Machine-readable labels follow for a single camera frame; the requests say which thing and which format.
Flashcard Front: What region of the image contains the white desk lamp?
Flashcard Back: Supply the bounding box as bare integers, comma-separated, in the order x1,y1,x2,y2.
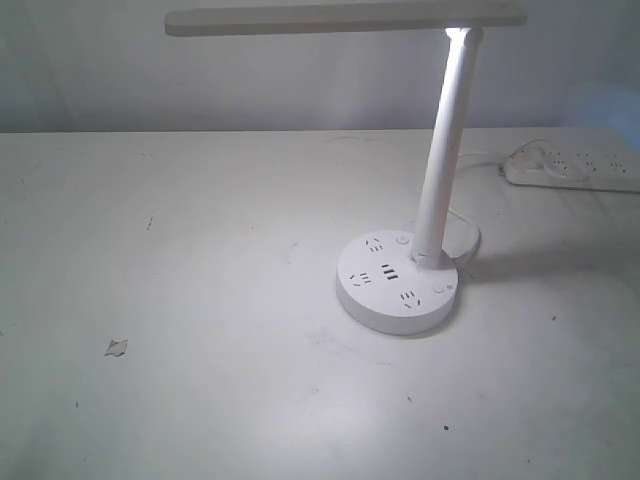
164,1,527,336

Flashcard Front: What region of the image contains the white power strip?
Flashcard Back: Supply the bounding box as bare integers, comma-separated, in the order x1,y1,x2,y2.
502,144,639,194

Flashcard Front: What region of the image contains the white power cable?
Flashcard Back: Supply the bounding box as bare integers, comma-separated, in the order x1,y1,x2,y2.
402,140,546,265

